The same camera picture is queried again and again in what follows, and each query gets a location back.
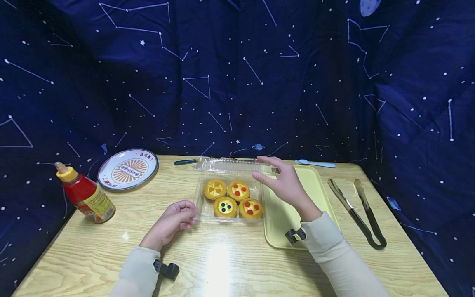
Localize tart with blue berries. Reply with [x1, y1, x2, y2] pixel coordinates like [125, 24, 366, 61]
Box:
[213, 196, 238, 219]

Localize person's right forearm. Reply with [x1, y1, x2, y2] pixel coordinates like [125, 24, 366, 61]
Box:
[300, 211, 391, 297]

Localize red sauce bottle, yellow cap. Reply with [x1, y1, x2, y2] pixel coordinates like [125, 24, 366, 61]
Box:
[54, 161, 116, 224]

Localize tart with yellow fruit pieces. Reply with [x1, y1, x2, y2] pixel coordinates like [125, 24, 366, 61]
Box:
[204, 179, 227, 201]

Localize light blue fork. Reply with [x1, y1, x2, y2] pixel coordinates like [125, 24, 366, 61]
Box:
[294, 159, 336, 169]

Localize white plate with sunburst print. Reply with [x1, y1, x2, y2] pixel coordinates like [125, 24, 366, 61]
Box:
[96, 149, 160, 191]

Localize person's right hand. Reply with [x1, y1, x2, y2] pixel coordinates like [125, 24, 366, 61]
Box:
[252, 156, 323, 222]

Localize clear plastic hinged container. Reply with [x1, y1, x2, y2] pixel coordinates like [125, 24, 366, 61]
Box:
[192, 157, 277, 224]

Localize person's left hand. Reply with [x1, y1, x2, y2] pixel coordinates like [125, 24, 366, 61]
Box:
[139, 200, 199, 252]

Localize person's left forearm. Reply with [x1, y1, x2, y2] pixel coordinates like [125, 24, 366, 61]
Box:
[109, 246, 162, 297]

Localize pale yellow tray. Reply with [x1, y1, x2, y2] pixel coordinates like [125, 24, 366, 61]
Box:
[261, 165, 341, 251]

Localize tart with red pieces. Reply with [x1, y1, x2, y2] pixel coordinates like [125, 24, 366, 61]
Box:
[227, 180, 251, 202]
[238, 198, 264, 219]

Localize metal tongs with black handles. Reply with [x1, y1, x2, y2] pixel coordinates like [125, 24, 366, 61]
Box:
[327, 178, 388, 250]

